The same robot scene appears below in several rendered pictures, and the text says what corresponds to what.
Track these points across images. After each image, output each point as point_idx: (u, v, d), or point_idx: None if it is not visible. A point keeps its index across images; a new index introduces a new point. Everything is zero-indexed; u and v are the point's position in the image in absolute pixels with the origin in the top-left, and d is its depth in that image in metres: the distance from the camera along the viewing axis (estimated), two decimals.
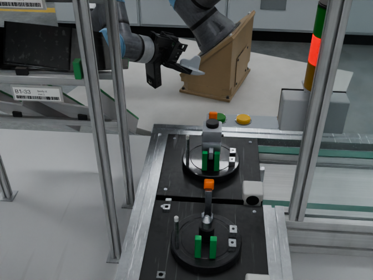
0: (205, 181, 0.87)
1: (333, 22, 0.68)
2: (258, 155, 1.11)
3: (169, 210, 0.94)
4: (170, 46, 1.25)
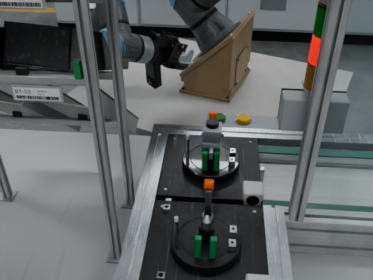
0: (205, 181, 0.87)
1: (333, 22, 0.68)
2: (258, 155, 1.11)
3: (169, 210, 0.94)
4: (170, 46, 1.25)
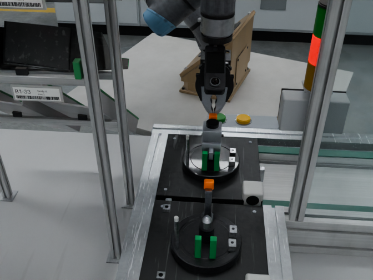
0: (205, 181, 0.87)
1: (333, 22, 0.68)
2: (258, 155, 1.11)
3: (169, 210, 0.94)
4: (225, 53, 1.04)
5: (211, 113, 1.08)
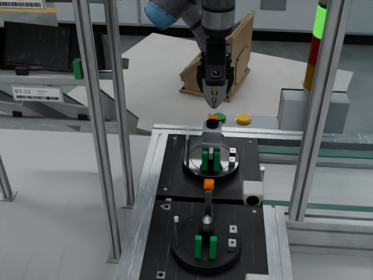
0: (205, 181, 0.87)
1: (333, 22, 0.68)
2: (258, 155, 1.11)
3: (169, 210, 0.94)
4: (226, 46, 1.06)
5: (211, 105, 1.10)
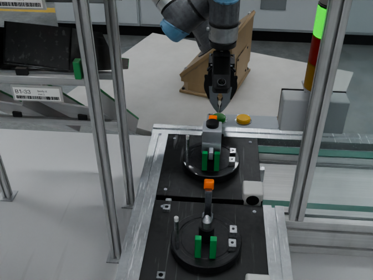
0: (205, 181, 0.87)
1: (333, 22, 0.68)
2: (258, 155, 1.11)
3: (169, 210, 0.94)
4: (230, 57, 1.20)
5: (217, 109, 1.23)
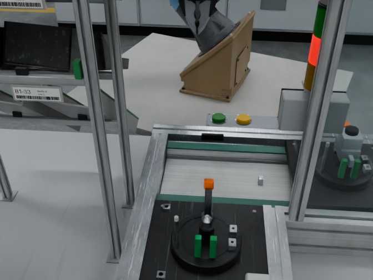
0: (205, 181, 0.87)
1: (333, 22, 0.68)
2: None
3: (169, 210, 0.95)
4: None
5: (195, 29, 1.09)
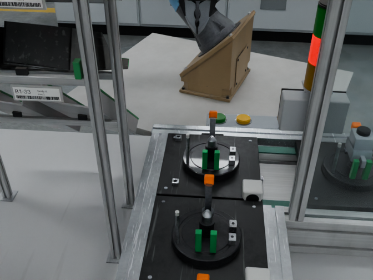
0: (210, 111, 1.08)
1: (333, 22, 0.68)
2: None
3: (180, 139, 1.15)
4: None
5: (195, 29, 1.09)
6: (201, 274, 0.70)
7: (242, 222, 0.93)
